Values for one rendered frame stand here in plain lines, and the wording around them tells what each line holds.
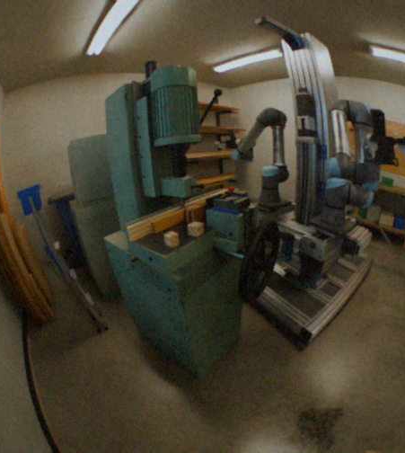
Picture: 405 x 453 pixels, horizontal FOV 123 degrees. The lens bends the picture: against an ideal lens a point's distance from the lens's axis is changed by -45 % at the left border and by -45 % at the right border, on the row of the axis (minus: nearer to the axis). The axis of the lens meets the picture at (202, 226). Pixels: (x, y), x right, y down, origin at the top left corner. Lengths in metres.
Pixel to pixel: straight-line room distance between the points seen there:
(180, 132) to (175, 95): 0.14
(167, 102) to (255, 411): 1.46
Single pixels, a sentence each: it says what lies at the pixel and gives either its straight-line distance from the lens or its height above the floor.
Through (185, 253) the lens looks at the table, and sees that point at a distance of 0.59.
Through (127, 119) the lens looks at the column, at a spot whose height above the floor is 1.34.
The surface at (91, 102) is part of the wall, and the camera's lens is 3.18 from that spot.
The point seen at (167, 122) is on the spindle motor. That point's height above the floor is 1.28.
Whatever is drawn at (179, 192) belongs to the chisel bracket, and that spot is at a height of 1.02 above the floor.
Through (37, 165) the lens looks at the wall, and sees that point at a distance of 2.98.
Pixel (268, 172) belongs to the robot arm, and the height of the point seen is 1.02.
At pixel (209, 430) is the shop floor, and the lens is 1.18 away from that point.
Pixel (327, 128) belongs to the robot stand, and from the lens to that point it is 1.22.
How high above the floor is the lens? 1.17
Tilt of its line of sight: 22 degrees down
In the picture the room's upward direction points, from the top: 4 degrees counter-clockwise
